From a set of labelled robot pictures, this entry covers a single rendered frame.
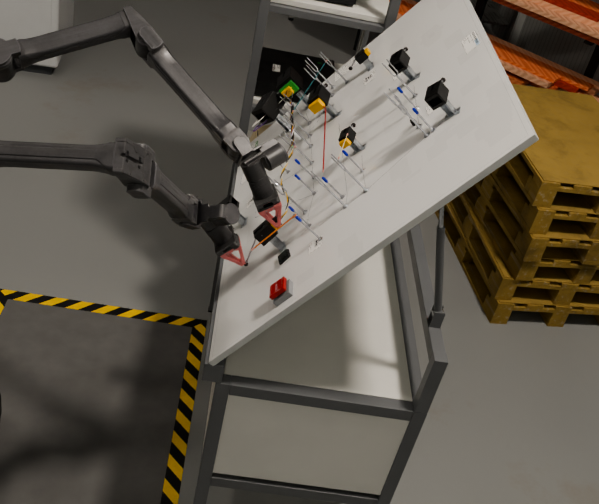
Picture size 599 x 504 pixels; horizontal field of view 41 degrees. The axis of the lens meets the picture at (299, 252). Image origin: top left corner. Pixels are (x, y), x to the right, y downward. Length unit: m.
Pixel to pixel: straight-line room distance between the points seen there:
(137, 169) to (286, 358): 0.84
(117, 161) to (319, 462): 1.17
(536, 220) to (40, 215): 2.39
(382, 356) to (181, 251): 1.79
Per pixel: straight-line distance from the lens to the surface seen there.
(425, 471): 3.27
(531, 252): 3.87
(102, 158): 1.72
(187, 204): 2.06
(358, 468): 2.48
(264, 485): 2.54
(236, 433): 2.37
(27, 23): 5.42
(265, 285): 2.19
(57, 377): 3.32
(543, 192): 3.75
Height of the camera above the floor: 2.38
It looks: 35 degrees down
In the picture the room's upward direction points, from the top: 14 degrees clockwise
